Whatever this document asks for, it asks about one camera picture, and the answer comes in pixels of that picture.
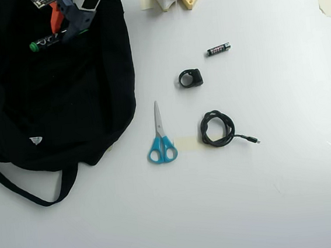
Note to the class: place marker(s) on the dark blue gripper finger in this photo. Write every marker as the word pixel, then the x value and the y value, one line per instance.
pixel 70 35

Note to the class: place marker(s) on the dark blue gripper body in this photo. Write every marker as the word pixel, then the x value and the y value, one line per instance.
pixel 77 24

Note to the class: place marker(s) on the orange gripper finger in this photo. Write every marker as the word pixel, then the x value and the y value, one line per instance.
pixel 55 18

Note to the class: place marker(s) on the green and black marker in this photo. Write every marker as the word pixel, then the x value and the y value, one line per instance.
pixel 44 41

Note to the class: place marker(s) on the black fabric bag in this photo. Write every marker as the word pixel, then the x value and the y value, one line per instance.
pixel 48 97

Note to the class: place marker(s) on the black AA battery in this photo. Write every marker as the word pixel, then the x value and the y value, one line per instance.
pixel 218 49

